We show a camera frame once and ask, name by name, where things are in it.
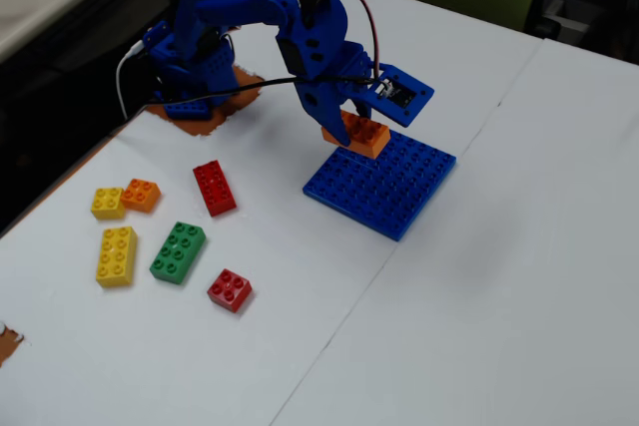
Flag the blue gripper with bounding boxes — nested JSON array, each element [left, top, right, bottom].
[[277, 28, 382, 149]]

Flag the orange 2x4 brick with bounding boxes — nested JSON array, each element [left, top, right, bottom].
[[320, 110, 392, 161]]

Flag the blue 8x8 studded baseplate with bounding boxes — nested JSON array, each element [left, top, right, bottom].
[[302, 128, 458, 243]]

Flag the large brown tape patch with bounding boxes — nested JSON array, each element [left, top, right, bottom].
[[148, 64, 267, 139]]

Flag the red 2x4 brick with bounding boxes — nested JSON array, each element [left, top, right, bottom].
[[192, 160, 238, 218]]

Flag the red 2x2 brick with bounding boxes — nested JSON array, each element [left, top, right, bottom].
[[207, 268, 254, 314]]

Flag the green 2x4 brick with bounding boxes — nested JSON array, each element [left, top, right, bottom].
[[149, 220, 207, 286]]

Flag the orange 2x2 brick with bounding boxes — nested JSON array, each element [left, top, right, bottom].
[[120, 178, 162, 214]]

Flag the yellow 2x2 brick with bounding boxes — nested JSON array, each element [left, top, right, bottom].
[[90, 187, 127, 221]]

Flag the yellow 2x4 brick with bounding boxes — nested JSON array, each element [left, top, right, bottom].
[[95, 225, 139, 290]]

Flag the small brown tape patch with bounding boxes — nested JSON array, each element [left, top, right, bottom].
[[0, 321, 26, 368]]

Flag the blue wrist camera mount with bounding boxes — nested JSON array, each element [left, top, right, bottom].
[[366, 63, 435, 129]]

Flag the red black servo wire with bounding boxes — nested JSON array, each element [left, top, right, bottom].
[[330, 0, 388, 79]]

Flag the long black cable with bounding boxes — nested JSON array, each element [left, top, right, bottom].
[[141, 75, 376, 111]]

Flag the white cable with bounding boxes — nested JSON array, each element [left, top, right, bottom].
[[115, 40, 152, 121]]

